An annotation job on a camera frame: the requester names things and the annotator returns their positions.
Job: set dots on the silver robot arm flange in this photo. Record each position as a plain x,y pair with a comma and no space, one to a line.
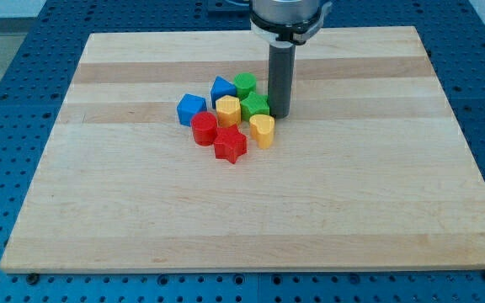
284,23

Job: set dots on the blue triangle block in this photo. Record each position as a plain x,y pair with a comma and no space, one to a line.
220,88

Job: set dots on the blue cube block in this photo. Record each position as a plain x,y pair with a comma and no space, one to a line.
188,106

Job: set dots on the red star block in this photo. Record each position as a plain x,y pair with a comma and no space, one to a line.
230,143

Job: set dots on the yellow heart block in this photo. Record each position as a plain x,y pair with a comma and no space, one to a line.
262,130

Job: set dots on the yellow hexagon block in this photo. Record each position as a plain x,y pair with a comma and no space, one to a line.
228,111

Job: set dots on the red cylinder block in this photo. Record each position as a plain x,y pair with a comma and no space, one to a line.
204,128

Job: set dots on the green star block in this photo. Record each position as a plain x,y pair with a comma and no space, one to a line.
254,104

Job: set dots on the green cylinder block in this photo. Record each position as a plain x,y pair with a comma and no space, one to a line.
245,83

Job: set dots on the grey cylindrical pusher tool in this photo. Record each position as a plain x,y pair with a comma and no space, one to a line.
280,76

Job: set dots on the wooden board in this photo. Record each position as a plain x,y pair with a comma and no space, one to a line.
369,172

